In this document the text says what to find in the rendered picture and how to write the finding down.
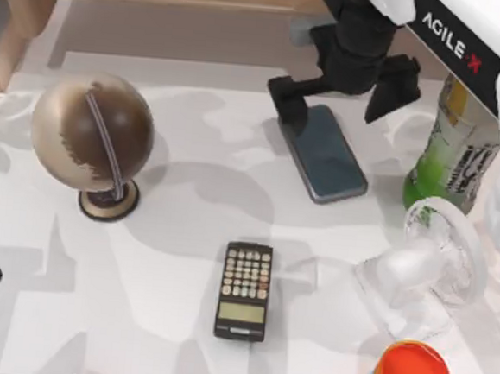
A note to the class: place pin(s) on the dark smartphone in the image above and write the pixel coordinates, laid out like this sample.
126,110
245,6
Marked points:
326,158

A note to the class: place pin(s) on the green bottle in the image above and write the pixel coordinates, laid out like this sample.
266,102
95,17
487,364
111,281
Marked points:
438,167

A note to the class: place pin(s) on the white desk fan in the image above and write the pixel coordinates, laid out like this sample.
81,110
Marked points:
412,269

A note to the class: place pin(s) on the black calculator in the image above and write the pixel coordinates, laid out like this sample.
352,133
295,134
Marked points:
244,290

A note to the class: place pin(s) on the brown and beige globe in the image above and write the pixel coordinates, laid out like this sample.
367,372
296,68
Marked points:
90,131

